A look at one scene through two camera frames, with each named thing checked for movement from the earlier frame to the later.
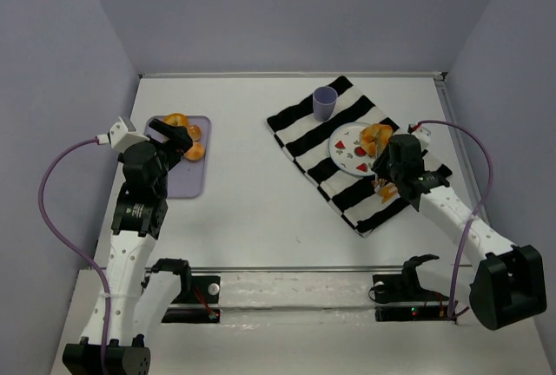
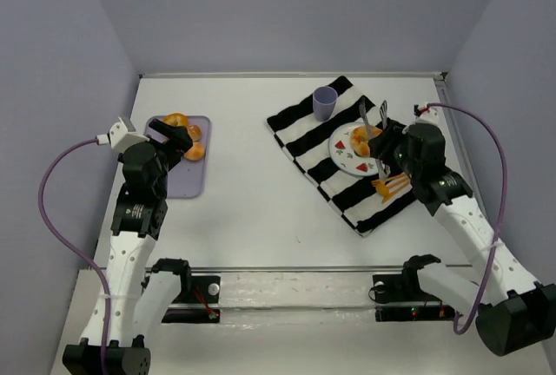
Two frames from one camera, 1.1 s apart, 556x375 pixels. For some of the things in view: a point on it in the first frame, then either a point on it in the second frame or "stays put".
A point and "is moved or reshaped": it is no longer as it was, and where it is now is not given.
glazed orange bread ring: x=177 y=119 stays put
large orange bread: x=375 y=138 is moved or reshaped
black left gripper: x=172 y=141 stays put
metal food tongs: x=378 y=180 → x=381 y=168
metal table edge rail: x=371 y=75 stays put
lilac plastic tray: x=187 y=178 stays put
